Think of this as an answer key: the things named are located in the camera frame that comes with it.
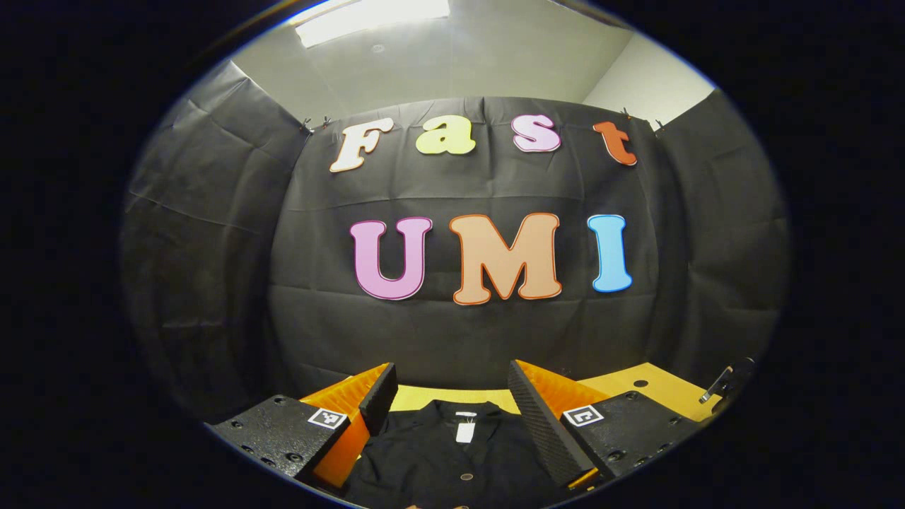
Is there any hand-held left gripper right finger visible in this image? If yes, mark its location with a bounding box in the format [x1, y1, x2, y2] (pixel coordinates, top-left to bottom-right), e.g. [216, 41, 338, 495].
[508, 359, 708, 491]

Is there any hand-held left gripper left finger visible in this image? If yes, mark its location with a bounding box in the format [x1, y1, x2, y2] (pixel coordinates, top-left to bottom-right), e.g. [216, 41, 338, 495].
[205, 363, 399, 495]

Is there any black collared shirt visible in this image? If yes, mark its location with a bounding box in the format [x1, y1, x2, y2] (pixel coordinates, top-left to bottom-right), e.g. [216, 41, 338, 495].
[341, 399, 566, 509]

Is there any ceiling light panel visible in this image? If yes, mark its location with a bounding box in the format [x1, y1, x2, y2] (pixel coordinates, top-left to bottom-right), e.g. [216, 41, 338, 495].
[293, 0, 451, 49]

